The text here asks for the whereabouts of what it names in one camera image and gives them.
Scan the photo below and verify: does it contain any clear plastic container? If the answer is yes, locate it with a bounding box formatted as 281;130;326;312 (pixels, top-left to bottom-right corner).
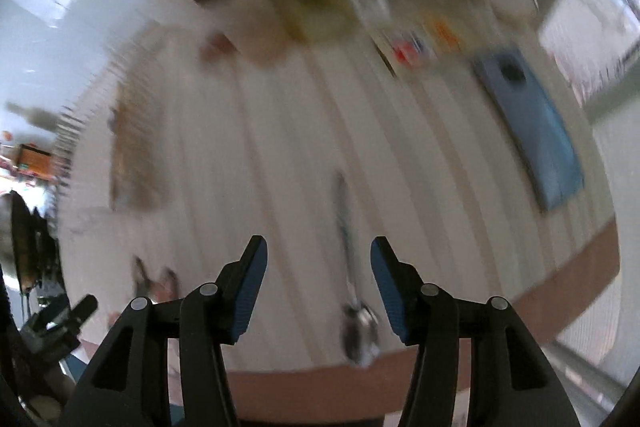
57;27;173;228

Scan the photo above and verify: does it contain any steel wok with handle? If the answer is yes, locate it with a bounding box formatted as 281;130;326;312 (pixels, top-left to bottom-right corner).
0;189;63;295

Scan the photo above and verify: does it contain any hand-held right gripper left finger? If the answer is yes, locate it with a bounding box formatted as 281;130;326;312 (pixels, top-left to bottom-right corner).
59;234;269;427

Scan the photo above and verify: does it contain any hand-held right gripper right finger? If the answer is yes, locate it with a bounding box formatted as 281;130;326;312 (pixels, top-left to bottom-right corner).
370;236;583;427

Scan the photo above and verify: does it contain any small green yellow item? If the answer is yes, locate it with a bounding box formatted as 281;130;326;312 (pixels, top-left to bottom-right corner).
285;0;361;45

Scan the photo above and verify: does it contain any blue smartphone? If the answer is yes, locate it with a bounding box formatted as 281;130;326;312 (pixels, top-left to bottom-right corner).
470;47;586;212

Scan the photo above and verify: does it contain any metal spoon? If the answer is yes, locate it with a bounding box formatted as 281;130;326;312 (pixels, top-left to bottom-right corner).
332;172;381;365

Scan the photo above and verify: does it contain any window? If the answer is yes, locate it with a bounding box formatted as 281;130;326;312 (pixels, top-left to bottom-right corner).
537;0;640;118

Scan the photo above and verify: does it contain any small red orange card box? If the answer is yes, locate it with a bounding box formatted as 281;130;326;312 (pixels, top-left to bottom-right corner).
385;19;463;68

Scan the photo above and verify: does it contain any glass jar with brown lid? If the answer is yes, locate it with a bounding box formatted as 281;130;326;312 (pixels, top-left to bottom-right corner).
182;0;291;68

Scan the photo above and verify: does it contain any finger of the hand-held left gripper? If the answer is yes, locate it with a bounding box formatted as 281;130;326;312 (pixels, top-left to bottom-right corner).
20;294;99;350

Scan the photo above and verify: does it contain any cat print table cloth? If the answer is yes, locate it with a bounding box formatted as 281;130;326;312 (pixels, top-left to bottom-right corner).
55;22;621;423

